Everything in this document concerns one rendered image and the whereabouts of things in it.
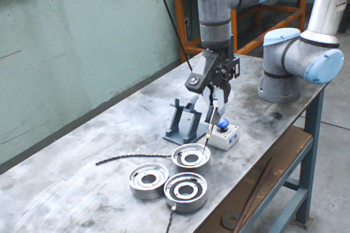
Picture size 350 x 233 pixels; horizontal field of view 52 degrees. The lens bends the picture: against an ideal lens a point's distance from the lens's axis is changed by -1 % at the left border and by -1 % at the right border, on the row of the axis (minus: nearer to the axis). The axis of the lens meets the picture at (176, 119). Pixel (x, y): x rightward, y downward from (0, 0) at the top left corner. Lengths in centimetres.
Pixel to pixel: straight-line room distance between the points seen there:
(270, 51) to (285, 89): 14
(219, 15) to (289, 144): 79
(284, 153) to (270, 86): 31
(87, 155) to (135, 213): 30
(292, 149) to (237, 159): 50
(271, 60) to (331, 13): 24
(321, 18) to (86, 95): 199
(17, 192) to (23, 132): 149
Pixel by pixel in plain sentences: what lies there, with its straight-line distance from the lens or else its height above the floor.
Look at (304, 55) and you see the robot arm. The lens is 115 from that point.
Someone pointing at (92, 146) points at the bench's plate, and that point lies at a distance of 118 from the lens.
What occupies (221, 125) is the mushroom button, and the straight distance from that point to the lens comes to 105.
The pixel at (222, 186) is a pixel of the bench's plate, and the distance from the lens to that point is 95.
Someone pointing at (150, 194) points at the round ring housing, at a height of 82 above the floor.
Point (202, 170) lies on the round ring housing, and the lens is 97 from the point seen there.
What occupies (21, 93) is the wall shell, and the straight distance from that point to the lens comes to 249.
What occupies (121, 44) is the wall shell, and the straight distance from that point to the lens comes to 292.
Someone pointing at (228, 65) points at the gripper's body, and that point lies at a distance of 93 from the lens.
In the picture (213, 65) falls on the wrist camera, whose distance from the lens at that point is 90.
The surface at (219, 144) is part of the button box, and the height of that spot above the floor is 82.
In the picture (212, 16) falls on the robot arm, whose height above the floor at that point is 120.
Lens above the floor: 145
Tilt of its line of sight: 32 degrees down
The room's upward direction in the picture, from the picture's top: 7 degrees counter-clockwise
